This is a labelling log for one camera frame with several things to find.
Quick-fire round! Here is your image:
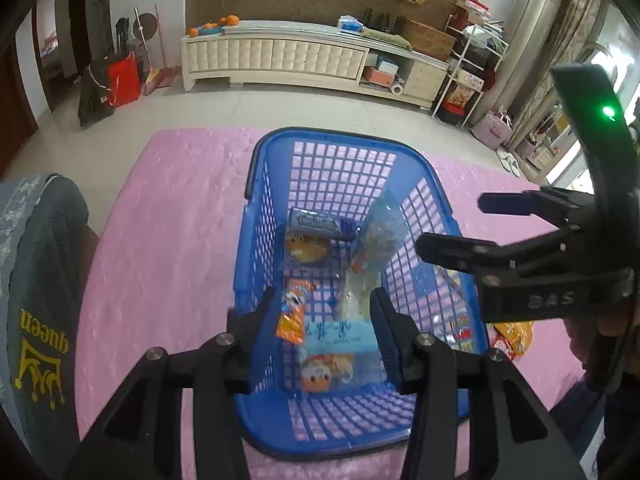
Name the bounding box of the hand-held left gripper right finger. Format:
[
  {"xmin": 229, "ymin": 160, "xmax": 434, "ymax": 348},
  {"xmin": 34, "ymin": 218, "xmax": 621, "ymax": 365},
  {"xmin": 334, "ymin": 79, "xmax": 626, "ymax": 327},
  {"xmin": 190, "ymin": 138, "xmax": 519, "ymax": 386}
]
[{"xmin": 369, "ymin": 287, "xmax": 586, "ymax": 480}]

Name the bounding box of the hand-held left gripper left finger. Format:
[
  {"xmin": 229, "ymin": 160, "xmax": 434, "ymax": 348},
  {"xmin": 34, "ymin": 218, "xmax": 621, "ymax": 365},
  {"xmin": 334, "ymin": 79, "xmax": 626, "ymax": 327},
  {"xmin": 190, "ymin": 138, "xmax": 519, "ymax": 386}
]
[{"xmin": 65, "ymin": 285, "xmax": 278, "ymax": 480}]

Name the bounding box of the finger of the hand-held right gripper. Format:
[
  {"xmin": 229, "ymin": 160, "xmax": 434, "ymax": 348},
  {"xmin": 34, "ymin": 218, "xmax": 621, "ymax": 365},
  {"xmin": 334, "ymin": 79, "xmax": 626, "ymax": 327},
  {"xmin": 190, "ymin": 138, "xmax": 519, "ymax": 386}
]
[
  {"xmin": 415, "ymin": 232, "xmax": 576, "ymax": 281},
  {"xmin": 478, "ymin": 185, "xmax": 599, "ymax": 229}
]

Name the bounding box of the small orange snack packet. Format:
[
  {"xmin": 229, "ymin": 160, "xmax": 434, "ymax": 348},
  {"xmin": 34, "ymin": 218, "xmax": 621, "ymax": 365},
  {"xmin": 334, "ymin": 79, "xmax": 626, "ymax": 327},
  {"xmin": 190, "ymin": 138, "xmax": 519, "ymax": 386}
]
[{"xmin": 276, "ymin": 279, "xmax": 317, "ymax": 346}]

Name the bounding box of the orange yellow snack packet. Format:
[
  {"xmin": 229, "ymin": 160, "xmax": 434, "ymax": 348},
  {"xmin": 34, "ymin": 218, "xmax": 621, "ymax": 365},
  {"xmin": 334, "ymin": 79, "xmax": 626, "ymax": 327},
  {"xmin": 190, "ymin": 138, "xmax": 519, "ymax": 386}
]
[{"xmin": 492, "ymin": 319, "xmax": 535, "ymax": 359}]

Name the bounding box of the light blue snack packet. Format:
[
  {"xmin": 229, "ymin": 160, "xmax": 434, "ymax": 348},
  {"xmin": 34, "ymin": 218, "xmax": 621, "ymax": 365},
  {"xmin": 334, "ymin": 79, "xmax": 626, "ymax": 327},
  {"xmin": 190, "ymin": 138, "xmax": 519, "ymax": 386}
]
[{"xmin": 299, "ymin": 319, "xmax": 377, "ymax": 394}]

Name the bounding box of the clear yellow biscuit packet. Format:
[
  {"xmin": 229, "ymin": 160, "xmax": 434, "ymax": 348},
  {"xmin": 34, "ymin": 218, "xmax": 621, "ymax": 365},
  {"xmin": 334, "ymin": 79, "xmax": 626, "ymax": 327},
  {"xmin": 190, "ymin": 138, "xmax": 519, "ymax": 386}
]
[{"xmin": 347, "ymin": 199, "xmax": 402, "ymax": 322}]

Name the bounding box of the blue orange snack packet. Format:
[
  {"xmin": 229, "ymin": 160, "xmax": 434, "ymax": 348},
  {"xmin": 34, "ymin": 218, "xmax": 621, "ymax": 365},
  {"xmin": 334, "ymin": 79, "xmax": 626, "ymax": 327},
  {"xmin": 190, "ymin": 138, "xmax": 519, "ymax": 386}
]
[{"xmin": 286, "ymin": 207, "xmax": 359, "ymax": 267}]

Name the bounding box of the blue plastic basket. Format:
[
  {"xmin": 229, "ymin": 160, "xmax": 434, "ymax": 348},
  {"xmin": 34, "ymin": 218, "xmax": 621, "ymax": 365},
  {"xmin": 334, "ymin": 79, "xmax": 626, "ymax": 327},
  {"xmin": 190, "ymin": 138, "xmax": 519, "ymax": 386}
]
[{"xmin": 232, "ymin": 127, "xmax": 491, "ymax": 461}]

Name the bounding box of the person's right hand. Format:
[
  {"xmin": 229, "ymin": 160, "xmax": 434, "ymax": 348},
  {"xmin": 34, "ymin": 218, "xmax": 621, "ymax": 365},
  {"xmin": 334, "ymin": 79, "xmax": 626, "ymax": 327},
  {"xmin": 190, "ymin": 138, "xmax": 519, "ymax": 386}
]
[{"xmin": 567, "ymin": 304, "xmax": 640, "ymax": 391}]

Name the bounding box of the pink bag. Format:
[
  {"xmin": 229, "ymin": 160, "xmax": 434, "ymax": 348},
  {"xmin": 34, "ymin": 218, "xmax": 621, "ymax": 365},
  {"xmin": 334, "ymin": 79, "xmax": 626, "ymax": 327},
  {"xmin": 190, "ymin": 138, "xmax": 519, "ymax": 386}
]
[{"xmin": 472, "ymin": 107, "xmax": 514, "ymax": 150}]

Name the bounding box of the pink quilted mattress cover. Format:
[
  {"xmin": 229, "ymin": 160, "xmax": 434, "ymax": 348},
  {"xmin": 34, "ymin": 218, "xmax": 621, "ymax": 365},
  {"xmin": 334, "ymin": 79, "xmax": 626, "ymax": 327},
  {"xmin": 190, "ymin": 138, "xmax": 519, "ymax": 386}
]
[{"xmin": 75, "ymin": 127, "xmax": 606, "ymax": 480}]

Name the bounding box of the white metal rack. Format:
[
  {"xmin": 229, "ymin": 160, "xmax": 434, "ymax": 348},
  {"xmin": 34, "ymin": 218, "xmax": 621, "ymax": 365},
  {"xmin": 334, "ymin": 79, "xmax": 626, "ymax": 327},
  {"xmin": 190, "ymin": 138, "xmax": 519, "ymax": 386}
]
[{"xmin": 430, "ymin": 12, "xmax": 510, "ymax": 129}]

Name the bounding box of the dark blue clothing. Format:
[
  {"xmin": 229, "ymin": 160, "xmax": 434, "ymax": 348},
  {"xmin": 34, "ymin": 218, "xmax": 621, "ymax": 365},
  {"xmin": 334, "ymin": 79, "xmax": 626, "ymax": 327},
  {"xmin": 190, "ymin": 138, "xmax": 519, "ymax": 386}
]
[{"xmin": 550, "ymin": 375, "xmax": 640, "ymax": 480}]

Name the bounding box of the patterned beige curtain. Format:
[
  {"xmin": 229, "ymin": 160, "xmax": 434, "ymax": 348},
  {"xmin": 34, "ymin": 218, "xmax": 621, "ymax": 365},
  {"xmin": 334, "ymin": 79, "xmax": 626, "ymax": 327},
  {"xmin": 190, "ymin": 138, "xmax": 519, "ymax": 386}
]
[{"xmin": 512, "ymin": 0, "xmax": 612, "ymax": 161}]

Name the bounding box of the pile of clothes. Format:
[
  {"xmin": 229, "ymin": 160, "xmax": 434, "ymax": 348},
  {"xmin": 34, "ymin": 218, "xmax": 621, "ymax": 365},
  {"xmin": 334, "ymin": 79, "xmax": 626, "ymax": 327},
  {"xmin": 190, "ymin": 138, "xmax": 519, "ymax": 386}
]
[{"xmin": 462, "ymin": 22, "xmax": 508, "ymax": 58}]

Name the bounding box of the silver standing air conditioner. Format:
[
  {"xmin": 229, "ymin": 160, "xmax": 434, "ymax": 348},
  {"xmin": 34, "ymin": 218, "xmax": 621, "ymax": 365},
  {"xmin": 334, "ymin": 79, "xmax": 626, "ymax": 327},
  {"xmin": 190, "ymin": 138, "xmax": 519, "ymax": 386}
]
[{"xmin": 487, "ymin": 0, "xmax": 566, "ymax": 121}]

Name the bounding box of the orange flat box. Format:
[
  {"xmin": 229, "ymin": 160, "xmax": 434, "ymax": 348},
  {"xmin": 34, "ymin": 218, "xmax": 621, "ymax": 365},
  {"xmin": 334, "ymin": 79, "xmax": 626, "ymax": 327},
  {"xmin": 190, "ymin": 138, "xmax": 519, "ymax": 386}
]
[{"xmin": 362, "ymin": 65, "xmax": 396, "ymax": 86}]

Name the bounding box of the brown cardboard box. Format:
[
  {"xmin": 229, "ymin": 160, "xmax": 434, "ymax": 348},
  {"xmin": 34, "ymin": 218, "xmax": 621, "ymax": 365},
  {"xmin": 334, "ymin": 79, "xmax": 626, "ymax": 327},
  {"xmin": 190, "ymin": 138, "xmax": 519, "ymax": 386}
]
[{"xmin": 399, "ymin": 18, "xmax": 457, "ymax": 61}]

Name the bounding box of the green folded cloth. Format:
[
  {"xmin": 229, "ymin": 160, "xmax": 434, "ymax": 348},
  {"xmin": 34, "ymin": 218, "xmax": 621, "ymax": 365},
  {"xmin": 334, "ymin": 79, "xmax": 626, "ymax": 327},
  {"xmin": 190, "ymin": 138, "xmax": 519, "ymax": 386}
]
[{"xmin": 360, "ymin": 27, "xmax": 414, "ymax": 51}]

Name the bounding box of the black router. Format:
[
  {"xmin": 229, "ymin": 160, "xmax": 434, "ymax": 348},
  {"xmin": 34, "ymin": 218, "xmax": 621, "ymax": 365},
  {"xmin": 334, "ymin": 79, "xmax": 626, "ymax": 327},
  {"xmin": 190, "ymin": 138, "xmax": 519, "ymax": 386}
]
[{"xmin": 364, "ymin": 8, "xmax": 396, "ymax": 31}]

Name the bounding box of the grey printed cushion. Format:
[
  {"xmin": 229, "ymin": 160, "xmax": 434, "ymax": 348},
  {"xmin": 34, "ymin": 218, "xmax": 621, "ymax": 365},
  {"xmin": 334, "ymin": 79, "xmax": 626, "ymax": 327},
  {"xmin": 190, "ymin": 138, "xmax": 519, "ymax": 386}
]
[{"xmin": 0, "ymin": 172, "xmax": 92, "ymax": 463}]

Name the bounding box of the blue tissue box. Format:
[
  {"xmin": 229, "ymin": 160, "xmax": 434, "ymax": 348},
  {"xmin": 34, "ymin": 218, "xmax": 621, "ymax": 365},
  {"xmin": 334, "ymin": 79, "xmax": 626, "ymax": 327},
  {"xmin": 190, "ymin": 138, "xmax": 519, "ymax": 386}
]
[{"xmin": 337, "ymin": 14, "xmax": 365, "ymax": 36}]

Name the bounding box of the cream cabinet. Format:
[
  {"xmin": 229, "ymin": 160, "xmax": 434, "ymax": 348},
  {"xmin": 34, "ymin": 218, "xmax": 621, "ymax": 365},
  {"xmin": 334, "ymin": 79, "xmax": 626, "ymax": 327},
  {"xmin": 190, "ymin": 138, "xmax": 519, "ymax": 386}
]
[{"xmin": 180, "ymin": 19, "xmax": 450, "ymax": 111}]

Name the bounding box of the pink broom and dustpan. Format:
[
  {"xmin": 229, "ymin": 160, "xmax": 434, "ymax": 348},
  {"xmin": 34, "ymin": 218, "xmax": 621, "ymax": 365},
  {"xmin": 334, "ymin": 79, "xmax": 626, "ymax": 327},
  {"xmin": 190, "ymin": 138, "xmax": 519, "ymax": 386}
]
[{"xmin": 142, "ymin": 3, "xmax": 177, "ymax": 96}]

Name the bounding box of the red bag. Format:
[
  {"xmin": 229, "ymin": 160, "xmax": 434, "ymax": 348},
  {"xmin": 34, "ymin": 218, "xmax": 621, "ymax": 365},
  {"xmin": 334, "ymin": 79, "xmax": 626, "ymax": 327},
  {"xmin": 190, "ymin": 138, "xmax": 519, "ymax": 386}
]
[{"xmin": 107, "ymin": 51, "xmax": 142, "ymax": 109}]

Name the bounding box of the black bag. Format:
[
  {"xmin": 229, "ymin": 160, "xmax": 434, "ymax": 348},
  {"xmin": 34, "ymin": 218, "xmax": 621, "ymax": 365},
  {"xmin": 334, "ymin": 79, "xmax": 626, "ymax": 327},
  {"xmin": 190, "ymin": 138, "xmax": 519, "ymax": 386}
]
[{"xmin": 77, "ymin": 57, "xmax": 116, "ymax": 129}]

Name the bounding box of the white mop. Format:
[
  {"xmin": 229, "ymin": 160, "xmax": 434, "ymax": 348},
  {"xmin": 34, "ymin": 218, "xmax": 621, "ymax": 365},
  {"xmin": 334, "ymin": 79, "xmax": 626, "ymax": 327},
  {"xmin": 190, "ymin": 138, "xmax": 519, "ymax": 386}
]
[{"xmin": 132, "ymin": 6, "xmax": 154, "ymax": 96}]

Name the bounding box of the black umbrella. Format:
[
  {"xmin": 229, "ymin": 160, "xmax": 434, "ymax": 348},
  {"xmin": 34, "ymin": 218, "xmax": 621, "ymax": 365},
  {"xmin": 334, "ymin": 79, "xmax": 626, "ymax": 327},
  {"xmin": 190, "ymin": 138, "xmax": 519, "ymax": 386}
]
[{"xmin": 114, "ymin": 17, "xmax": 130, "ymax": 56}]

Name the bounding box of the brown wooden door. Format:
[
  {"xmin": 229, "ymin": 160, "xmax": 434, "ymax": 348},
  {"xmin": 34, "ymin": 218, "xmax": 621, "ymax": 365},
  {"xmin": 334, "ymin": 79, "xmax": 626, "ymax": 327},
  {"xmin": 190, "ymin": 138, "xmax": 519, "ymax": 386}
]
[{"xmin": 0, "ymin": 45, "xmax": 39, "ymax": 171}]

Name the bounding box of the plain round wall disc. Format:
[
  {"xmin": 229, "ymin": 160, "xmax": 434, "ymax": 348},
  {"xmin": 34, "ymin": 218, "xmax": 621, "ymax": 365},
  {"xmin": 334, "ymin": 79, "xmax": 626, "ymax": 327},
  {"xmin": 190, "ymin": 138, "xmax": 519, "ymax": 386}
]
[{"xmin": 134, "ymin": 11, "xmax": 161, "ymax": 36}]

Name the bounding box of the brown doorway frame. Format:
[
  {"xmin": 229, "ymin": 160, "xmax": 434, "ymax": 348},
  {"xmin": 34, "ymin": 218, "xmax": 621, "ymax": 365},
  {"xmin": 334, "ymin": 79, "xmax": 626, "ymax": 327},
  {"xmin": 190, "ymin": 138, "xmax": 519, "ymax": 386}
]
[{"xmin": 32, "ymin": 0, "xmax": 81, "ymax": 116}]

